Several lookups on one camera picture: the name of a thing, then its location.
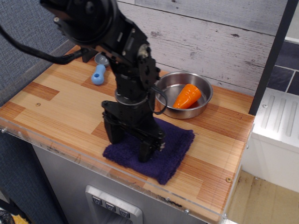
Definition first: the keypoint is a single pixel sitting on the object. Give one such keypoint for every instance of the small steel pan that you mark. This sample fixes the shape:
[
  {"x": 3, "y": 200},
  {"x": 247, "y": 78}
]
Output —
[{"x": 172, "y": 84}]

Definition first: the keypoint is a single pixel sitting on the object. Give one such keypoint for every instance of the left black vertical post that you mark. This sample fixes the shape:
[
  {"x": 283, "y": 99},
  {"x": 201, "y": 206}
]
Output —
[{"x": 89, "y": 55}]

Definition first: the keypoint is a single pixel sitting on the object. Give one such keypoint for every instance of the clear acrylic front guard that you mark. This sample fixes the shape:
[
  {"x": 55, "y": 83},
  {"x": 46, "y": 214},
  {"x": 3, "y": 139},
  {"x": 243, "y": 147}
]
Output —
[{"x": 131, "y": 180}]

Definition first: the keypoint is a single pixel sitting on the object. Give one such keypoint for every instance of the blue grey toy scoop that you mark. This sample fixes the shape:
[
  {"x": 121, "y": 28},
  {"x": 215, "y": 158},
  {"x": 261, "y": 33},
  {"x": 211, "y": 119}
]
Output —
[{"x": 98, "y": 76}]

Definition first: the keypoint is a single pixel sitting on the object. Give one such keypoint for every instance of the yellow object on floor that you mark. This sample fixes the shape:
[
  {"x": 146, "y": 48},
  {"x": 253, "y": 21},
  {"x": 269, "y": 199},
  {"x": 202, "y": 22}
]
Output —
[{"x": 18, "y": 219}]

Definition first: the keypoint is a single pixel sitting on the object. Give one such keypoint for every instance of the silver toy fridge cabinet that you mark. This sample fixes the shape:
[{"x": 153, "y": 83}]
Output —
[{"x": 69, "y": 181}]

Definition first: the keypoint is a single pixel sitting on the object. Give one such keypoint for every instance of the purple towel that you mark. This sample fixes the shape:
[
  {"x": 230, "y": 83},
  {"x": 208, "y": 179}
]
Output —
[{"x": 162, "y": 165}]

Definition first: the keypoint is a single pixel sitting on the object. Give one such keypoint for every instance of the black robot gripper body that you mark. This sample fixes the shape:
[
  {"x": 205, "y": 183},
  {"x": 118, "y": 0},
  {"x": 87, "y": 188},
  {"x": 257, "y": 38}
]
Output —
[{"x": 136, "y": 119}]

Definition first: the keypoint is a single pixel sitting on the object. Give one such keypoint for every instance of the white toy sink unit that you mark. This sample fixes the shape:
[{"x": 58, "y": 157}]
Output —
[{"x": 272, "y": 151}]

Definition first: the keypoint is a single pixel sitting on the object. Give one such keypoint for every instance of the orange toy carrot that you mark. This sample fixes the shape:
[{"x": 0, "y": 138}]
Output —
[{"x": 188, "y": 96}]

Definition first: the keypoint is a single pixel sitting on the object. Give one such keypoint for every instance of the right black vertical post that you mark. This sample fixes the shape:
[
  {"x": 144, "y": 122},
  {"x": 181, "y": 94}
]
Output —
[{"x": 273, "y": 55}]

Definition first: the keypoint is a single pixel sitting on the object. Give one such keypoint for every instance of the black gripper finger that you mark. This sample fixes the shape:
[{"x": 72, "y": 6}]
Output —
[
  {"x": 114, "y": 131},
  {"x": 145, "y": 151}
]

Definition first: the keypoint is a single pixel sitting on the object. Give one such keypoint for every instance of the black vertical post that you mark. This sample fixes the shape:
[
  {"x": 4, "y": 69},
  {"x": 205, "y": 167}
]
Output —
[
  {"x": 89, "y": 55},
  {"x": 273, "y": 55}
]

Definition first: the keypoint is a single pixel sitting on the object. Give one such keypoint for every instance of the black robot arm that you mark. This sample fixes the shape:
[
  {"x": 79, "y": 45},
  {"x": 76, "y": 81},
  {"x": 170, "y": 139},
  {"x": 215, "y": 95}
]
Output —
[{"x": 101, "y": 26}]

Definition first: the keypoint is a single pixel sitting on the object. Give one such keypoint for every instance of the silver button control panel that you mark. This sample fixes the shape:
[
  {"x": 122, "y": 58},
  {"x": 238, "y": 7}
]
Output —
[{"x": 108, "y": 209}]

